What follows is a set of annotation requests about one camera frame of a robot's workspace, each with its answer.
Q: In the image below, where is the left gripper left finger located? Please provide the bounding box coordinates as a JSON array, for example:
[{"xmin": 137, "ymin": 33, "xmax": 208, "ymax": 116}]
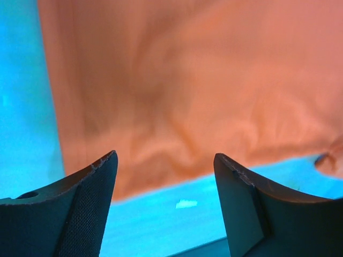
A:
[{"xmin": 1, "ymin": 151, "xmax": 118, "ymax": 256}]

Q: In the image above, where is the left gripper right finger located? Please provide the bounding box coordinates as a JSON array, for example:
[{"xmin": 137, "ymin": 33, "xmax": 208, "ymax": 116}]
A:
[{"xmin": 214, "ymin": 153, "xmax": 342, "ymax": 256}]

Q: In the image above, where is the orange t shirt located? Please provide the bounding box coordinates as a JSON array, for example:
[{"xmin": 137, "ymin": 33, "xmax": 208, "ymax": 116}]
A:
[{"xmin": 38, "ymin": 1, "xmax": 342, "ymax": 200}]

